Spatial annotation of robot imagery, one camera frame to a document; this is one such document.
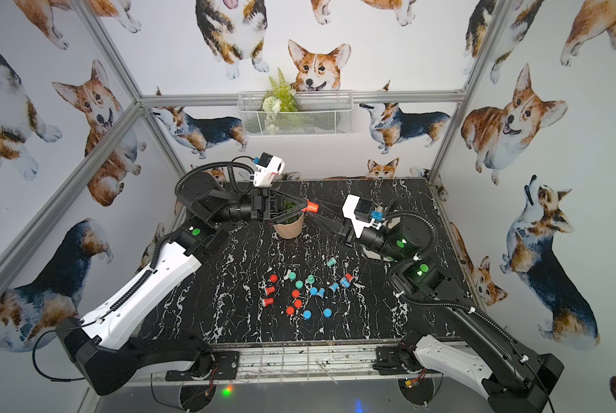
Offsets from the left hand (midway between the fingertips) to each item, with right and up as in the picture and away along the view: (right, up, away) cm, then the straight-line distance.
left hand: (306, 210), depth 49 cm
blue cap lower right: (+4, -34, +34) cm, 49 cm away
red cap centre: (-7, -30, +38) cm, 49 cm away
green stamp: (-1, -25, +39) cm, 46 cm away
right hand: (+1, +1, +1) cm, 1 cm away
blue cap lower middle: (-2, -35, +34) cm, 49 cm away
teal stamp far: (+6, -21, +45) cm, 50 cm away
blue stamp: (0, -29, +39) cm, 48 cm away
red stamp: (-15, -28, +38) cm, 49 cm away
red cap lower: (-8, -34, +34) cm, 49 cm away
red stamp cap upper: (-14, -25, +42) cm, 51 cm away
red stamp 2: (-15, -31, +35) cm, 49 cm away
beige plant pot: (-9, -9, +46) cm, 48 cm away
